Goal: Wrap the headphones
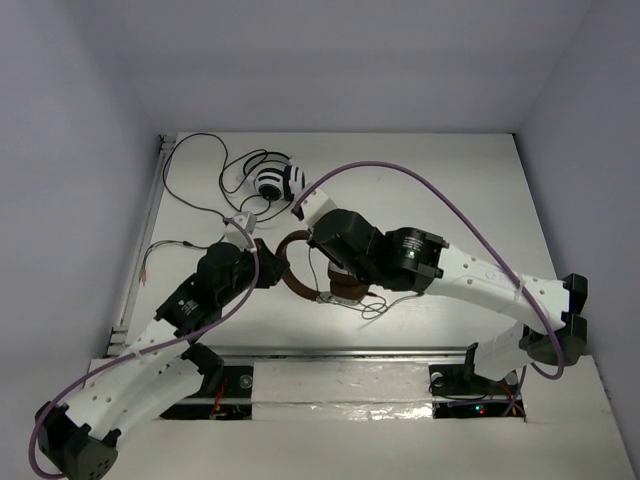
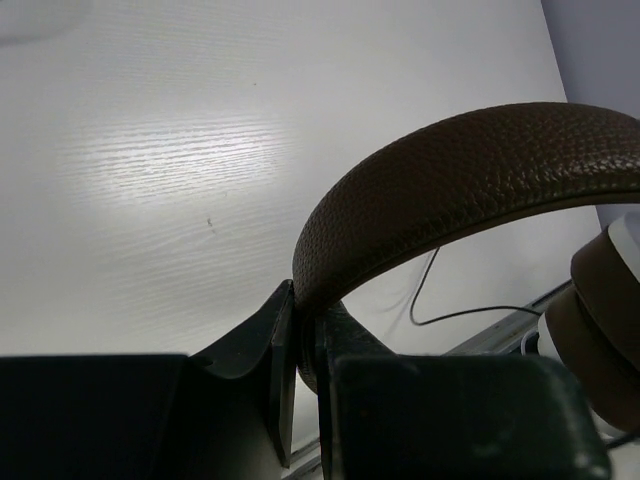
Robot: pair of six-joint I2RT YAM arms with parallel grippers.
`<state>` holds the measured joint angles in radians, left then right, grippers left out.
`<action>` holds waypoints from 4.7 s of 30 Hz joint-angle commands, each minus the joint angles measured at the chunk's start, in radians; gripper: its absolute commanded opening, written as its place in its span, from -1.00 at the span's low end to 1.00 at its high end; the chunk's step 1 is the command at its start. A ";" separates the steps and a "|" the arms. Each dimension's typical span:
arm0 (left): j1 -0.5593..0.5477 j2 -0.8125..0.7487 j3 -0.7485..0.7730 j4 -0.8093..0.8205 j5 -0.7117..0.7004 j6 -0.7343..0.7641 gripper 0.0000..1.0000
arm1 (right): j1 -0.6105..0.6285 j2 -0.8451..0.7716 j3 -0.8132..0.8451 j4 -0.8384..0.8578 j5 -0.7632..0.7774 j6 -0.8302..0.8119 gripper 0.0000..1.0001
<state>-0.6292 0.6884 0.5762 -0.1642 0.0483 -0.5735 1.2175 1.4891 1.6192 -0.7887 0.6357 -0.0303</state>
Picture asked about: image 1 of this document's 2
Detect long black headphone cable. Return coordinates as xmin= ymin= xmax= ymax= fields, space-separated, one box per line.
xmin=161 ymin=132 xmax=293 ymax=224

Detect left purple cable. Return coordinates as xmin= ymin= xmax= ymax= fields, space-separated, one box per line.
xmin=28 ymin=216 xmax=260 ymax=478

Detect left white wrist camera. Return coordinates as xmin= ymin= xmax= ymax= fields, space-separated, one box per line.
xmin=223 ymin=211 xmax=257 ymax=251

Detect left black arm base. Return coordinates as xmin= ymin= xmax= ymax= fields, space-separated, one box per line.
xmin=160 ymin=344 xmax=254 ymax=421

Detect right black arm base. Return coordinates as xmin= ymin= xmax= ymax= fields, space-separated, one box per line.
xmin=428 ymin=344 xmax=526 ymax=420

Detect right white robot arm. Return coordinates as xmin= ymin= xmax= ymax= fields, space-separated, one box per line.
xmin=306 ymin=209 xmax=588 ymax=393

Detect silver foil strip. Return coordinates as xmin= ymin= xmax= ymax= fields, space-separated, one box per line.
xmin=251 ymin=360 xmax=433 ymax=422

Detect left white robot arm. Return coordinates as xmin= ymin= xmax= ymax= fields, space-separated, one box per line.
xmin=29 ymin=239 xmax=289 ymax=479

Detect white black headphones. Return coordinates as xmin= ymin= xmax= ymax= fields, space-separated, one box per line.
xmin=241 ymin=151 xmax=306 ymax=202

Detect purple cable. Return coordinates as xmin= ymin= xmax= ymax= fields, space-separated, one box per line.
xmin=291 ymin=161 xmax=566 ymax=380
xmin=28 ymin=216 xmax=260 ymax=478

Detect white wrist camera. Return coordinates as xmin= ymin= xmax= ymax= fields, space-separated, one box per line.
xmin=291 ymin=189 xmax=337 ymax=231
xmin=223 ymin=211 xmax=257 ymax=251

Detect thin coloured wires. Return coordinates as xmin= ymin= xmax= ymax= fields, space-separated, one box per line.
xmin=138 ymin=239 xmax=211 ymax=286

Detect aluminium rail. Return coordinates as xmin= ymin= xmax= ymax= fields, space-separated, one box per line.
xmin=213 ymin=346 xmax=466 ymax=359

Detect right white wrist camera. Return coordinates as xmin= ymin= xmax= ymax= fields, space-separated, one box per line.
xmin=291 ymin=189 xmax=337 ymax=231

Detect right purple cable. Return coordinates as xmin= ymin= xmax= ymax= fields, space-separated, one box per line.
xmin=291 ymin=161 xmax=566 ymax=380

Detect brown silver headphones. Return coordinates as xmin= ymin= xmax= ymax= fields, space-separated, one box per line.
xmin=276 ymin=230 xmax=374 ymax=307

